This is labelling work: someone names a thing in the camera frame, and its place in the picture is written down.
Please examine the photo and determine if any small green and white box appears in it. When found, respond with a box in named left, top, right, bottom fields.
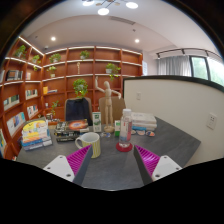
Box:
left=114, top=119, right=122, bottom=138

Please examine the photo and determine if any green and white carton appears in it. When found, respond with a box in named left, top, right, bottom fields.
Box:
left=92, top=111, right=103, bottom=133

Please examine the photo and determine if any ceiling air vent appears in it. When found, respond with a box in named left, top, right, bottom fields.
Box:
left=108, top=15, right=136, bottom=26

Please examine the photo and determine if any flat round red coaster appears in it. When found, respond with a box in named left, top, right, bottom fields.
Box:
left=115, top=141, right=134, bottom=153

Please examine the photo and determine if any clear plastic water bottle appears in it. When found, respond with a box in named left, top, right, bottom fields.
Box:
left=118, top=108, right=134, bottom=149

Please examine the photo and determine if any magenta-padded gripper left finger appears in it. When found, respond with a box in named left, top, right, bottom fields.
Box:
left=43, top=144, right=94, bottom=186

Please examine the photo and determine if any stack of colourful books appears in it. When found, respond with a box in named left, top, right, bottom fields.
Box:
left=20, top=119, right=54, bottom=152

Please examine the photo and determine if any wooden artist mannequin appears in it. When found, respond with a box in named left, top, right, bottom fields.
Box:
left=94, top=75, right=123, bottom=134

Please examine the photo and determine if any window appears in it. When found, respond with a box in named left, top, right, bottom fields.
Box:
left=189, top=55, right=224, bottom=87

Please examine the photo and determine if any stack of dark books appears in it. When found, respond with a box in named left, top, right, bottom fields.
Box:
left=53, top=118, right=90, bottom=143

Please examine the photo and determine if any stack of white boxes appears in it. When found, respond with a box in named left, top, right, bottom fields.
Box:
left=130, top=111, right=158, bottom=132

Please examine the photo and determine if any yellow-striped white mug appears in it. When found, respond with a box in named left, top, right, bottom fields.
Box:
left=74, top=131, right=102, bottom=159

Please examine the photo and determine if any white wall socket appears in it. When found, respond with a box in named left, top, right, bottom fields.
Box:
left=205, top=112, right=218, bottom=131

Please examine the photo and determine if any ceiling lamp with round lights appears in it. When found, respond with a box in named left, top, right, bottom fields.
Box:
left=81, top=0, right=139, bottom=16

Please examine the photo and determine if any wooden shelf unit with books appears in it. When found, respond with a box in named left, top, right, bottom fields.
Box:
left=0, top=35, right=144, bottom=161

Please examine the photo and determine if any grey curtain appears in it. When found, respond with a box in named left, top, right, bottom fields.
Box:
left=157, top=55, right=193, bottom=77

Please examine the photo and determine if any black ceiling track rail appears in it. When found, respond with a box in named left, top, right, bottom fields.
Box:
left=156, top=47, right=221, bottom=60

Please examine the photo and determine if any chair with dark jacket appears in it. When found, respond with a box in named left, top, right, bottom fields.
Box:
left=64, top=97, right=94, bottom=126

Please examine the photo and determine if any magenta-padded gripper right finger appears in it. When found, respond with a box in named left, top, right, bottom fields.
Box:
left=133, top=144, right=183, bottom=186

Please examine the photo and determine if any tan chair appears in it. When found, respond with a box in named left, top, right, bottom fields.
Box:
left=99, top=96, right=127, bottom=125

